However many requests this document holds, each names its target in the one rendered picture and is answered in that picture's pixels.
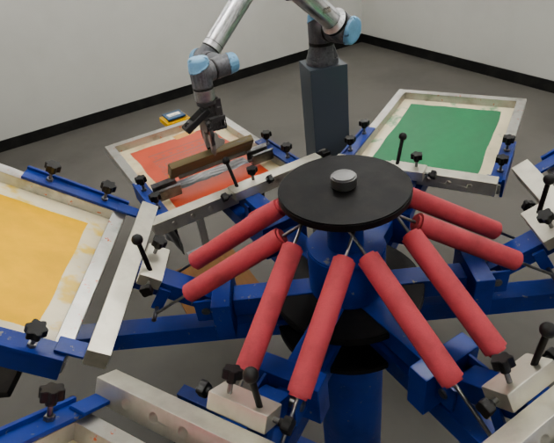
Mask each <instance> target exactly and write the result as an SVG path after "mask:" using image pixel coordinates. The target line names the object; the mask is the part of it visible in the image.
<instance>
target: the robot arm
mask: <svg viewBox="0 0 554 443"><path fill-rule="evenodd" d="M285 1H293V2H294V3H295V4H296V5H298V6H299V7H300V8H301V9H302V10H304V11H305V12H306V13H308V16H307V24H308V35H309V50H308V54H307V58H306V64H307V65H308V66H310V67H313V68H324V67H330V66H332V65H335V64H337V63H338V62H339V56H338V53H337V50H336V47H335V46H334V43H339V44H344V45H353V44H354V43H355V42H356V41H357V40H358V39H359V37H360V34H361V20H360V19H359V18H358V17H355V16H351V15H349V14H347V13H346V12H345V11H344V10H343V9H341V8H335V7H334V6H333V5H332V4H330V3H329V2H328V1H327V0H285ZM251 2H252V0H229V1H228V2H227V3H226V5H225V7H224V8H223V10H222V12H221V14H220V15H219V17H218V19H217V20H216V21H215V23H214V25H213V26H212V28H211V30H210V31H209V33H208V35H207V37H206V38H205V39H204V41H203V42H202V44H201V46H200V48H195V49H193V50H192V51H191V53H190V54H189V59H188V61H187V64H188V65H187V66H188V72H189V75H190V78H191V83H192V86H193V95H194V98H195V101H196V105H197V106H198V107H199V109H198V110H197V111H196V112H195V113H194V115H193V116H192V117H191V118H190V119H189V120H188V121H187V122H186V123H185V124H184V125H183V126H182V129H183V130H184V131H186V132H187V133H188V134H190V133H192V131H193V130H194V129H195V128H196V127H197V126H199V125H200V131H201V134H202V137H203V140H204V142H205V145H206V147H207V149H211V152H212V153H213V154H214V155H215V156H216V150H217V149H218V148H219V147H221V146H222V145H223V144H224V143H225V140H224V139H223V138H219V137H218V134H217V133H216V132H214V131H218V130H221V129H224V128H227V122H226V118H225V114H223V112H222V103H221V99H220V98H218V97H217V96H216V95H215V89H214V85H213V81H214V80H217V79H219V78H222V77H225V76H228V75H232V74H233V73H236V72H238V70H239V68H240V63H239V60H238V57H237V55H236V54H235V53H233V52H228V53H225V54H220V53H221V52H222V49H223V48H224V46H225V45H226V43H227V41H228V40H229V38H230V36H231V34H232V33H233V32H234V30H235V29H236V27H237V25H238V23H239V22H240V20H241V18H242V17H243V15H244V14H245V12H246V11H247V9H248V8H249V6H250V4H251ZM224 120H225V122H224ZM225 124H226V125H225Z"/></svg>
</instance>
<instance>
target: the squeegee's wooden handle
mask: <svg viewBox="0 0 554 443"><path fill-rule="evenodd" d="M253 141H254V140H253V138H252V136H251V135H250V134H249V135H247V136H244V137H242V138H239V139H236V140H234V141H232V142H227V143H224V144H223V145H222V146H221V147H219V148H218V149H217V150H216V156H215V155H214V154H213V153H212V152H211V149H208V150H205V151H202V152H200V153H198V154H195V155H192V156H188V157H186V158H183V159H180V160H178V161H175V162H173V163H168V174H169V176H170V178H171V179H173V178H176V177H178V176H179V175H181V174H184V173H186V172H189V171H192V170H195V169H198V168H200V167H202V166H205V165H208V164H210V163H214V162H216V161H219V160H222V159H223V158H224V157H225V156H227V157H229V156H233V155H235V154H237V153H240V152H243V151H248V150H251V147H252V144H253Z"/></svg>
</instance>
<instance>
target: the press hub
mask: <svg viewBox="0 0 554 443"><path fill-rule="evenodd" d="M412 195H413V185H412V181H411V179H410V178H409V176H408V175H407V174H406V173H405V172H404V171H403V170H402V169H400V168H399V167H397V166H396V165H395V164H393V163H390V162H388V161H385V160H382V159H379V158H376V157H372V156H360V155H340V156H327V157H322V158H318V159H316V160H313V161H310V162H307V163H304V164H302V165H300V166H298V167H297V168H295V169H293V170H292V171H291V172H290V173H289V174H288V175H287V176H286V177H285V178H284V179H283V180H282V181H281V183H280V185H279V188H278V200H279V204H280V206H281V209H282V211H283V212H284V213H285V214H286V215H287V216H288V217H289V218H291V219H292V220H293V221H295V222H298V223H300V224H302V225H303V226H306V227H309V228H312V229H316V231H315V232H314V233H313V234H312V235H311V236H310V238H309V239H308V242H307V245H306V247H307V257H308V259H306V258H305V257H304V256H303V255H302V256H301V259H300V261H299V264H298V266H297V269H296V271H295V276H294V278H293V280H298V279H307V278H310V288H311V291H312V293H313V294H301V295H292V296H287V297H286V300H285V301H284V304H283V307H282V309H281V313H280V315H281V316H282V318H283V319H284V320H285V322H286V323H287V324H288V325H282V326H280V327H279V329H280V333H281V337H282V339H283V341H284V343H285V344H286V346H287V347H288V349H289V350H290V351H291V352H292V351H294V349H295V347H296V345H297V344H298V342H299V340H300V339H301V337H302V335H303V333H304V332H305V331H306V329H307V328H308V326H309V324H310V321H311V318H312V316H313V313H314V310H315V307H316V306H317V301H318V298H319V295H320V293H321V290H322V288H323V285H324V281H325V278H326V275H327V273H328V270H329V268H330V265H331V262H332V258H333V256H337V255H338V254H341V255H345V252H346V248H347V246H348V243H349V240H350V235H349V234H348V232H355V231H356V233H355V237H356V238H357V240H358V241H359V243H360V244H361V246H362V247H363V249H364V250H365V251H366V252H367V253H369V252H371V251H374V252H376V251H378V253H379V254H380V255H381V257H382V258H383V260H384V262H385V263H386V264H387V266H388V267H389V268H390V269H391V270H395V269H403V268H412V267H417V266H416V265H415V264H414V263H413V262H412V261H411V260H410V259H409V258H408V257H407V256H406V255H405V254H404V253H402V252H401V251H398V250H397V249H395V248H393V247H391V246H389V245H387V244H386V241H385V239H384V237H383V235H382V234H381V233H380V232H379V231H378V230H377V229H374V228H376V227H379V226H382V225H383V224H386V223H388V222H391V221H393V220H394V219H396V218H398V216H399V215H401V214H402V213H403V212H404V211H405V210H406V209H407V208H408V207H409V206H410V204H411V202H412ZM363 256H364V255H363V254H362V253H361V251H360V249H359V248H358V246H357V245H356V243H355V242H354V241H353V243H352V245H351V248H350V251H349V253H348V257H350V258H352V259H353V260H354V262H355V268H354V272H353V275H352V278H351V280H350V283H349V286H348V289H347V291H346V296H345V299H344V301H343V304H342V307H341V308H342V309H344V311H343V313H342V315H341V316H340V318H339V320H338V322H337V323H336V325H335V328H334V331H333V333H332V338H331V341H330V344H329V345H341V348H340V349H339V352H338V354H337V356H336V358H335V360H334V361H333V363H332V366H331V373H332V376H331V378H330V380H329V381H328V392H329V403H330V408H329V410H328V411H327V413H326V415H325V417H324V420H323V424H324V442H325V443H381V425H382V394H383V370H384V369H385V368H388V365H389V363H388V362H387V361H386V360H385V359H384V358H383V357H382V356H381V355H380V354H379V353H378V352H377V351H376V350H375V349H374V348H373V347H372V346H371V344H374V343H378V342H382V341H383V340H386V339H388V338H390V334H389V332H388V331H386V330H385V329H384V328H383V327H382V325H381V324H379V323H378V322H377V321H376V320H375V319H374V318H373V317H371V316H370V315H369V314H368V313H367V312H366V311H365V310H363V309H362V308H361V307H363V306H366V305H368V304H369V303H371V302H373V301H375V300H376V299H377V298H378V297H380V296H379V294H378V293H377V292H376V290H375V289H374V287H373V286H372V284H371V283H370V282H369V280H368V278H367V277H366V275H365V274H364V272H363V271H362V269H361V268H360V267H359V265H358V264H359V263H360V261H359V259H360V258H361V257H363ZM401 286H402V287H403V288H404V290H405V292H406V293H407V294H408V295H409V296H410V298H411V299H412V301H413V303H414V304H415V305H416V307H417V308H418V310H419V312H420V311H421V309H422V306H423V302H424V296H425V285H424V284H423V283H417V284H407V285H401Z"/></svg>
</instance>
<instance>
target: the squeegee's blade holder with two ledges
mask: <svg viewBox="0 0 554 443"><path fill-rule="evenodd" d="M244 155H246V151H243V152H240V153H237V154H235V155H233V156H229V159H230V160H233V159H235V158H238V157H240V156H244ZM221 163H222V160H219V161H216V162H214V163H210V164H208V165H205V166H202V167H200V168H198V169H195V170H192V171H189V172H186V173H184V174H181V175H179V179H182V178H185V177H188V176H191V175H193V174H195V173H198V172H200V171H204V170H206V169H209V168H212V167H214V166H216V165H219V164H221Z"/></svg>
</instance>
